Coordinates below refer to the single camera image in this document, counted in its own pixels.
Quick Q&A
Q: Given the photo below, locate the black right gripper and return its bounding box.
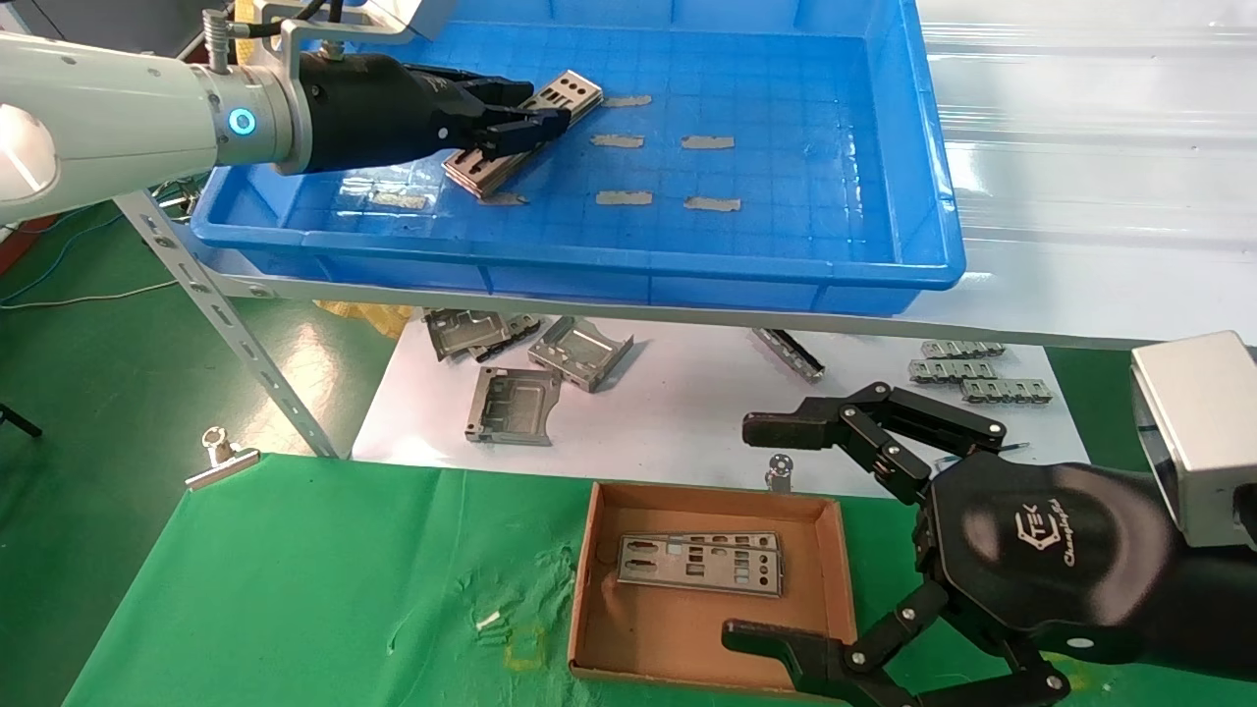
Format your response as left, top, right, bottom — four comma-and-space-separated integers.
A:
724, 382, 1179, 707

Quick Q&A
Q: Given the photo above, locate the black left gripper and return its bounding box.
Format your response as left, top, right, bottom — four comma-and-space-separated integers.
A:
295, 51, 573, 176

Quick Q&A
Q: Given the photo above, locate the metal IO shield plate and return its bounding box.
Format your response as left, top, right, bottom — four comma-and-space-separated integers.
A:
447, 98, 604, 201
442, 69, 604, 197
616, 535, 787, 598
622, 531, 782, 553

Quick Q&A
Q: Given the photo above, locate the shallow cardboard box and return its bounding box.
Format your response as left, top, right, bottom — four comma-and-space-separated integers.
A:
568, 480, 858, 698

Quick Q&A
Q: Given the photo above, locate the blue plastic tray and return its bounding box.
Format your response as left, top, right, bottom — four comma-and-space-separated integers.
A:
191, 0, 968, 317

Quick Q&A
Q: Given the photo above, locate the white paper sheet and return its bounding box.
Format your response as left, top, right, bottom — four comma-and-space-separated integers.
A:
352, 312, 1091, 500

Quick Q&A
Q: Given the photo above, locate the narrow metal strip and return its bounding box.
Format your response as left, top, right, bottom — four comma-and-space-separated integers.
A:
752, 328, 826, 384

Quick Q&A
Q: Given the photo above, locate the grey metal cover plate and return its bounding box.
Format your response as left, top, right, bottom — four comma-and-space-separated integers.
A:
469, 314, 543, 362
424, 308, 512, 362

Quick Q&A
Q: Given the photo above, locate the grey metal shelf beam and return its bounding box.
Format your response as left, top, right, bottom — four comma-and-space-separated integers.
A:
196, 250, 1257, 352

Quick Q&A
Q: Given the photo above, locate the large silver binder clip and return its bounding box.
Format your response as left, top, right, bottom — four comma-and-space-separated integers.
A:
185, 426, 262, 492

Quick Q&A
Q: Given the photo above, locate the green cloth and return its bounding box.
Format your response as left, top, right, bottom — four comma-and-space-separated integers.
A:
61, 447, 1257, 707

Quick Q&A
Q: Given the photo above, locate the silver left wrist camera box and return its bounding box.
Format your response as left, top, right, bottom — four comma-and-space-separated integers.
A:
363, 0, 461, 42

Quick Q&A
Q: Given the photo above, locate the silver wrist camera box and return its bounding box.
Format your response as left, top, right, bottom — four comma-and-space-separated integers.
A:
363, 0, 461, 42
1129, 331, 1257, 549

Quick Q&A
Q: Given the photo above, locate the folded metal bracket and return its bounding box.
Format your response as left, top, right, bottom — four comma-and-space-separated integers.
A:
528, 316, 634, 394

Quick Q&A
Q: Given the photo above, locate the flat grey metal frame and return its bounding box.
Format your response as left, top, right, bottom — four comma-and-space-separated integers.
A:
465, 367, 564, 448

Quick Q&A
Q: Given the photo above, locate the slotted grey metal post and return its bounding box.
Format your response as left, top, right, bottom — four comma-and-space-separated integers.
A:
113, 190, 342, 461

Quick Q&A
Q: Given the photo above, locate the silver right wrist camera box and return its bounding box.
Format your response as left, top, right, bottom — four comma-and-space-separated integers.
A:
1129, 331, 1257, 549

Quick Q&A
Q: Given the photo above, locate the white floor cable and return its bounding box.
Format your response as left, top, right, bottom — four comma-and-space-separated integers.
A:
0, 281, 180, 311

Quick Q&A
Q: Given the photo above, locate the blue floor cable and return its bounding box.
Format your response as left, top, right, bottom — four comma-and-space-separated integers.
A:
0, 206, 99, 303

